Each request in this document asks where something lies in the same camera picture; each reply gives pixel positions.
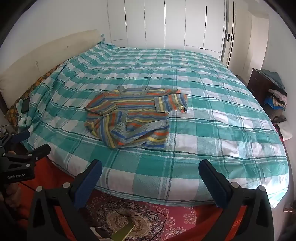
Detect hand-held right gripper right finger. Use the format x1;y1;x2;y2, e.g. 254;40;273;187
198;159;274;241

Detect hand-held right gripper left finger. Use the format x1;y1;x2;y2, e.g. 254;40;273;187
28;159;103;241

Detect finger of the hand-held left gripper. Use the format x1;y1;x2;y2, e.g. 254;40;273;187
7;144;51;166
9;131;31;144

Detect striped knit sweater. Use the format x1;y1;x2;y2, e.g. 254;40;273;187
84;86;188;149

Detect pile of clothes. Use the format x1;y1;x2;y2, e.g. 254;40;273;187
261;69;292;141

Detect orange floral pillow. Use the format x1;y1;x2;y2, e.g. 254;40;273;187
6;64;64;123

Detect orange fleece garment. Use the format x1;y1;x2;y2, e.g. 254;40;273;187
9;154;249;241

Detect black phone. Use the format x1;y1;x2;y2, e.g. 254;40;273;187
21;98;31;114

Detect red patterned rug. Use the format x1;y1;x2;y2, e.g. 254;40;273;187
76;190;199;241

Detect teal checked bedsheet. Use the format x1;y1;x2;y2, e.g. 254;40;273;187
17;42;289;209

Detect cream padded headboard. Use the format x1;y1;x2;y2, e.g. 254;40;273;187
0;30;100;109

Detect dark wooden cabinet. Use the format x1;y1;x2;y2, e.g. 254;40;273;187
247;68;270;109

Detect white door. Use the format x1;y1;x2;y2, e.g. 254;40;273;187
221;0;237;67

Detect thin black cable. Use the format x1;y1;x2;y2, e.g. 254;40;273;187
113;210;167;241

